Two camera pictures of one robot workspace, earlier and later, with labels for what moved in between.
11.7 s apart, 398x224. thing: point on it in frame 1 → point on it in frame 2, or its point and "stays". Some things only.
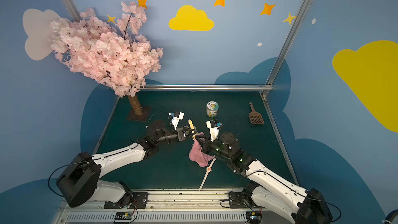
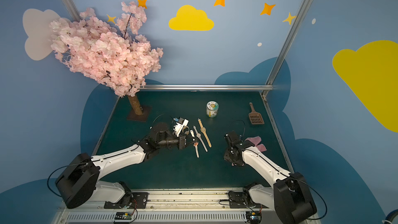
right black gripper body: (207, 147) → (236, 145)
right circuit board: (254, 217) stays
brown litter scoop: (255, 117) stays
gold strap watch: (192, 126) → (203, 129)
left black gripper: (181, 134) → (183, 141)
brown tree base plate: (132, 115) stays
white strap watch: (208, 170) → (196, 143)
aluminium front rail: (175, 206) stays
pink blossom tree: (115, 56) stays
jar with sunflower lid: (212, 108) stays
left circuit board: (123, 215) stays
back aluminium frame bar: (208, 87) stays
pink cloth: (196, 154) → (256, 141)
